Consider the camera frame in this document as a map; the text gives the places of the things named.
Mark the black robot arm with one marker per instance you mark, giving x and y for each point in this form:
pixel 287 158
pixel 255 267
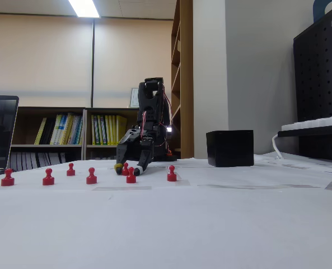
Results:
pixel 151 106

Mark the black open box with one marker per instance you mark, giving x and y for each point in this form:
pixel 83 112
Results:
pixel 230 148

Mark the yellow binder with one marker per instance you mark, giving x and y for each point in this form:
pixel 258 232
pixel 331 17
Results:
pixel 101 129
pixel 111 129
pixel 94 129
pixel 121 126
pixel 114 129
pixel 107 129

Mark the framed certificate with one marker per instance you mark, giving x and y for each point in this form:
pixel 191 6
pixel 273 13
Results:
pixel 134 98

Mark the low wooden bookshelf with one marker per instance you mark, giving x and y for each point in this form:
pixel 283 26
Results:
pixel 112 111
pixel 51 110

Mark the yellow white book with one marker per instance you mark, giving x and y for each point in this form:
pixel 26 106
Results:
pixel 62 131
pixel 55 134

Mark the tall wooden bookshelf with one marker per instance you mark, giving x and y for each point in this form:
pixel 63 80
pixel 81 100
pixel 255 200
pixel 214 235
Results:
pixel 186 84

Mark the white paper table cover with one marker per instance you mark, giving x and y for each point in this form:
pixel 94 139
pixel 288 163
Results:
pixel 165 224

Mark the black book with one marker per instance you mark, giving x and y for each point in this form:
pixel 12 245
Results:
pixel 47 134

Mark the beige roller blind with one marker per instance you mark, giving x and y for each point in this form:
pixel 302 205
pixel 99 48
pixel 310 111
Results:
pixel 37 56
pixel 118 56

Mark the yellow slim book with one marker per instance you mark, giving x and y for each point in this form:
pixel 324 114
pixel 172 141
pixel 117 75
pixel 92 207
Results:
pixel 39 134

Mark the grey white binder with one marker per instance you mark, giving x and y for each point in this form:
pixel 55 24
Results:
pixel 14 161
pixel 29 160
pixel 21 161
pixel 37 159

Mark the ceiling light panel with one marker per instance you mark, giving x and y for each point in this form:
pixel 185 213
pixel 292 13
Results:
pixel 84 8

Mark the black shelf ledge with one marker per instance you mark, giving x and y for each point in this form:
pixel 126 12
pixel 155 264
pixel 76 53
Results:
pixel 308 133

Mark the white power strip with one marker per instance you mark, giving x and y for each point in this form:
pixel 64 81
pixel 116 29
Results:
pixel 314 123

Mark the black pegboard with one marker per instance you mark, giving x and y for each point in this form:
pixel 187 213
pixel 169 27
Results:
pixel 319 84

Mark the blue panel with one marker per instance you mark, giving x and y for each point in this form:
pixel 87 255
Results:
pixel 318 8

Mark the black window post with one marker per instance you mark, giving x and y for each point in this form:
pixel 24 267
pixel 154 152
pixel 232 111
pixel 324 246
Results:
pixel 93 70

